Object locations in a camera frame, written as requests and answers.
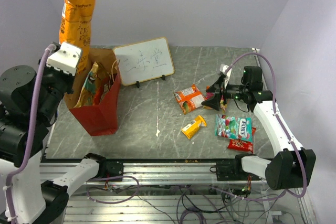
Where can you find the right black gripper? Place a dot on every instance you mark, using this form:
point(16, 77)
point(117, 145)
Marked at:
point(216, 87)

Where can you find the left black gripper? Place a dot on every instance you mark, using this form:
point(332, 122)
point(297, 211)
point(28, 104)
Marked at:
point(71, 77)

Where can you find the orange Fox's fruits candy bag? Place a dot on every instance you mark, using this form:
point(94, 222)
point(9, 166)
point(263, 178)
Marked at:
point(214, 99)

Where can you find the gold teal snack bag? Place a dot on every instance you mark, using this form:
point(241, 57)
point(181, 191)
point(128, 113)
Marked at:
point(88, 88)

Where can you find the red brown paper bag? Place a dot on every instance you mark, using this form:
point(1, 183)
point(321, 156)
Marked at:
point(98, 119)

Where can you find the red Doritos chip bag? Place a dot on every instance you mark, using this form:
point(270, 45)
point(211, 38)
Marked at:
point(103, 85)

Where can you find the orange chip bag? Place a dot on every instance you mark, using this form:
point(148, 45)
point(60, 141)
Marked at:
point(75, 27)

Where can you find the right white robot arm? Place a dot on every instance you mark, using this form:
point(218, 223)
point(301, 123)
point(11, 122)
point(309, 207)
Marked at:
point(292, 164)

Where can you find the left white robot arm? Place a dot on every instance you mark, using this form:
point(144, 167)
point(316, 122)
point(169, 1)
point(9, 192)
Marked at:
point(29, 102)

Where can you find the teal Fox's mint candy bag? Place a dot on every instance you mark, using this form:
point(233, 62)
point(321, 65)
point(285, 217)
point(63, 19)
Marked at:
point(232, 127)

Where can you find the orange white snack packet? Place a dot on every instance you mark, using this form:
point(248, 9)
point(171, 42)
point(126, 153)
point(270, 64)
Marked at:
point(189, 99)

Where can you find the yellow snack bar packet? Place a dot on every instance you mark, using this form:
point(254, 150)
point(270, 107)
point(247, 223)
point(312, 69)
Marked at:
point(192, 128)

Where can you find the red candy packet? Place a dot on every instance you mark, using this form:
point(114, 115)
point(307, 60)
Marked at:
point(240, 145)

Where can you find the small whiteboard with stand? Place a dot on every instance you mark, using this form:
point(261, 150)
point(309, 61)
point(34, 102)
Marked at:
point(144, 61)

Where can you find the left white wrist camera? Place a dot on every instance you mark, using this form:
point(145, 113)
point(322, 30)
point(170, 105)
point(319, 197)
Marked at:
point(65, 59)

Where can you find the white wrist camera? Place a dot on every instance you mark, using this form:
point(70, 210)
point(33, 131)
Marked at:
point(226, 71)
point(65, 59)

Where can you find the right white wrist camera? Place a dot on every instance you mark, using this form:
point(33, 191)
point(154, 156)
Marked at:
point(226, 71)

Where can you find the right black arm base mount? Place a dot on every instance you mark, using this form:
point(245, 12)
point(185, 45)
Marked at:
point(230, 169)

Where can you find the aluminium rail frame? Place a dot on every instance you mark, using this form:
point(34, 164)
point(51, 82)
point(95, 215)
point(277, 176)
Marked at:
point(185, 168)

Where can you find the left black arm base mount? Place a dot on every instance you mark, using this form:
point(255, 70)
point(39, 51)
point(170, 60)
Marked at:
point(109, 168)

